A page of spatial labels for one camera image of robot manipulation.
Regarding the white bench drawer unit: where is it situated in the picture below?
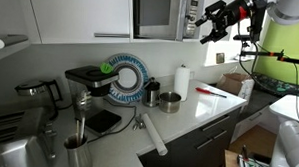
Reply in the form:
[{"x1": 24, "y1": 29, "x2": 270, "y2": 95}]
[{"x1": 229, "y1": 89, "x2": 282, "y2": 146}]

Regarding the grey extractor hood shelf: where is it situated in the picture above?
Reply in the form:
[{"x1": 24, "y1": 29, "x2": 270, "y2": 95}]
[{"x1": 0, "y1": 33, "x2": 31, "y2": 65}]

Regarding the chrome sink faucet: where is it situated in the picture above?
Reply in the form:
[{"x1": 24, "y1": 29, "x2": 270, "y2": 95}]
[{"x1": 41, "y1": 119, "x2": 60, "y2": 162}]

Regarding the white wide cupboard door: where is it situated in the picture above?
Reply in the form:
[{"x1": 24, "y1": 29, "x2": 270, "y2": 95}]
[{"x1": 25, "y1": 0, "x2": 134, "y2": 48}]

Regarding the silver drawer bar handle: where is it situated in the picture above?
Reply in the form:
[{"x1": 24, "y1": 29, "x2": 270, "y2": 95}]
[
  {"x1": 201, "y1": 113, "x2": 230, "y2": 133},
  {"x1": 195, "y1": 128, "x2": 228, "y2": 151}
]

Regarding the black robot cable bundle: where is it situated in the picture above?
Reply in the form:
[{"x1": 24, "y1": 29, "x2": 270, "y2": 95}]
[{"x1": 233, "y1": 22, "x2": 299, "y2": 124}]

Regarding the wooden crate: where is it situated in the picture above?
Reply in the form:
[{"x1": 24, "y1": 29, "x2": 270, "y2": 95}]
[{"x1": 223, "y1": 149, "x2": 242, "y2": 167}]

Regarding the silver microwave oven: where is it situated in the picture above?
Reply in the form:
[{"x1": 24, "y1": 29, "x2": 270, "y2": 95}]
[{"x1": 130, "y1": 0, "x2": 206, "y2": 42}]

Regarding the wooden stick utensil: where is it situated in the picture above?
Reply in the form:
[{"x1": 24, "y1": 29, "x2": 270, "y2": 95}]
[{"x1": 74, "y1": 119, "x2": 81, "y2": 147}]

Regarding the white plain cupboard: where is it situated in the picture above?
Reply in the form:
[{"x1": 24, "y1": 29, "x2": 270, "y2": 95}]
[{"x1": 0, "y1": 0, "x2": 44, "y2": 46}]

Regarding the black wrist camera block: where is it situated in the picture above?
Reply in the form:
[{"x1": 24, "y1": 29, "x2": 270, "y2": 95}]
[{"x1": 248, "y1": 0, "x2": 268, "y2": 44}]

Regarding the white paper towel roll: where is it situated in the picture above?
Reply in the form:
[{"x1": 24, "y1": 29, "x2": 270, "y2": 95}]
[{"x1": 173, "y1": 65, "x2": 192, "y2": 103}]

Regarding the steel saucepan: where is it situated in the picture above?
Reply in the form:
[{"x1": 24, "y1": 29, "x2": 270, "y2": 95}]
[{"x1": 157, "y1": 91, "x2": 182, "y2": 115}]

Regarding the steel kettle black handle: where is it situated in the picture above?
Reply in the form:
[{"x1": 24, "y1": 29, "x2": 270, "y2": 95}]
[{"x1": 13, "y1": 76, "x2": 65, "y2": 121}]

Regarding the dark grey base cabinet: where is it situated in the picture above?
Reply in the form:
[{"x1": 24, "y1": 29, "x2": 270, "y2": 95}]
[{"x1": 138, "y1": 104, "x2": 242, "y2": 167}]

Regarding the steel slotted ladle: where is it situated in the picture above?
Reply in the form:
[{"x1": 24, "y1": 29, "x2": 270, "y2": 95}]
[{"x1": 72, "y1": 90, "x2": 93, "y2": 146}]

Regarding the steel utensil holder cup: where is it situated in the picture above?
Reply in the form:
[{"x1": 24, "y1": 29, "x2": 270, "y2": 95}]
[{"x1": 63, "y1": 134, "x2": 95, "y2": 167}]

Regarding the small framed wall switch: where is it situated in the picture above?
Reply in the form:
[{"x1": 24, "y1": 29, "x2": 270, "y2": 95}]
[{"x1": 215, "y1": 52, "x2": 226, "y2": 65}]

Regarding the blue white patterned plate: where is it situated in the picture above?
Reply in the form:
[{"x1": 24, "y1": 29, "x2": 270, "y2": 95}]
[{"x1": 103, "y1": 52, "x2": 151, "y2": 104}]

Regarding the dark green patterned cushion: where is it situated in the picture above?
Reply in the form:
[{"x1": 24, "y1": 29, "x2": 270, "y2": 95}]
[{"x1": 250, "y1": 72, "x2": 299, "y2": 99}]

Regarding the black external stereo camera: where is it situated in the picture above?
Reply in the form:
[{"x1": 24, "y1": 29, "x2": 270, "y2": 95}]
[{"x1": 232, "y1": 33, "x2": 255, "y2": 43}]

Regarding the white plastic bag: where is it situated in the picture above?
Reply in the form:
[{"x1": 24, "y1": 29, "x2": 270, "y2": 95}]
[{"x1": 237, "y1": 77, "x2": 256, "y2": 102}]

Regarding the long silver cupboard handle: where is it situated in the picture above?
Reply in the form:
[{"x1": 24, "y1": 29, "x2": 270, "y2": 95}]
[{"x1": 93, "y1": 32, "x2": 131, "y2": 39}]

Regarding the white robot table top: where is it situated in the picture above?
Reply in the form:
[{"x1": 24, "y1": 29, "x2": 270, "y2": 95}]
[{"x1": 268, "y1": 94, "x2": 299, "y2": 125}]

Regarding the silver jug black lid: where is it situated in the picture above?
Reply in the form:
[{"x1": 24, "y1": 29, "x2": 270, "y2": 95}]
[{"x1": 141, "y1": 76, "x2": 162, "y2": 109}]

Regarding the brown cardboard box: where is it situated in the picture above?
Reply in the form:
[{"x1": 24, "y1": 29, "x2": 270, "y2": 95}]
[{"x1": 216, "y1": 71, "x2": 254, "y2": 97}]

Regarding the black silver coffee machine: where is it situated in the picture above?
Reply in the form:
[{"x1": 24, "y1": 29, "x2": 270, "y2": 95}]
[{"x1": 62, "y1": 64, "x2": 125, "y2": 138}]

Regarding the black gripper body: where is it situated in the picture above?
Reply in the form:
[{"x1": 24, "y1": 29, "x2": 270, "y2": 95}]
[{"x1": 212, "y1": 0, "x2": 250, "y2": 32}]

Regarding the tools bundle in crate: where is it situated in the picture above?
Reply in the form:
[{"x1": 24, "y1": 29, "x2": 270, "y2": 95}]
[{"x1": 237, "y1": 145, "x2": 272, "y2": 167}]

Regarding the small green plastic object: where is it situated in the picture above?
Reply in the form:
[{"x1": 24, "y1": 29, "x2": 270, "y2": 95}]
[{"x1": 99, "y1": 62, "x2": 114, "y2": 74}]

